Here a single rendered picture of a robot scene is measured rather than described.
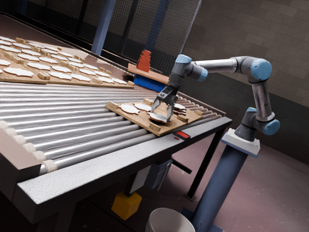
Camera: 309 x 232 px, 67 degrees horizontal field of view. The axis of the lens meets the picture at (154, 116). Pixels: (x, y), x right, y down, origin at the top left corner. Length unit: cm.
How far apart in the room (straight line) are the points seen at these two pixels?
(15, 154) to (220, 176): 151
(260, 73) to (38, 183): 124
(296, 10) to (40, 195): 649
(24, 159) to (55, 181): 9
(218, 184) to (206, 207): 22
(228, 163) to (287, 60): 489
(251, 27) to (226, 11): 75
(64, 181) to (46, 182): 4
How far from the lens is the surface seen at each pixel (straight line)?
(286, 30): 659
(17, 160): 65
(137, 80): 225
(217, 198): 197
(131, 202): 102
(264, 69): 149
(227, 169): 187
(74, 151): 81
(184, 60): 124
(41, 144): 80
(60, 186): 64
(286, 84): 648
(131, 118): 120
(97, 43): 332
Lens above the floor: 131
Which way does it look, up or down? 16 degrees down
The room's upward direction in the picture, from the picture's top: 21 degrees clockwise
